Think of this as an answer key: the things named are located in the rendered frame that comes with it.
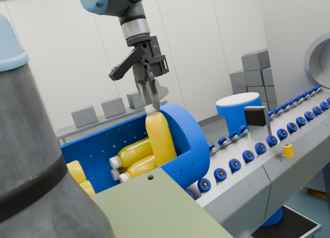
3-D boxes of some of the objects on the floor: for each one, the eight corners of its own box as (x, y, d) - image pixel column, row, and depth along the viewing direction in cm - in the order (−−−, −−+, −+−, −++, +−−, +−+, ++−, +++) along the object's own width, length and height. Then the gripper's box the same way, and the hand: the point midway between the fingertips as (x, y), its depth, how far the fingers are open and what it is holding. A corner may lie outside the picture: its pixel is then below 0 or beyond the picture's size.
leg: (342, 220, 160) (331, 138, 148) (338, 224, 157) (326, 141, 145) (332, 216, 165) (321, 137, 153) (328, 221, 162) (316, 140, 150)
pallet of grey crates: (329, 113, 352) (319, 36, 329) (292, 130, 327) (279, 48, 304) (269, 107, 464) (259, 50, 440) (238, 120, 439) (225, 60, 415)
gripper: (163, 30, 62) (182, 104, 66) (144, 40, 72) (162, 104, 76) (135, 35, 58) (158, 114, 62) (120, 45, 68) (140, 113, 72)
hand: (151, 107), depth 67 cm, fingers closed on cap, 4 cm apart
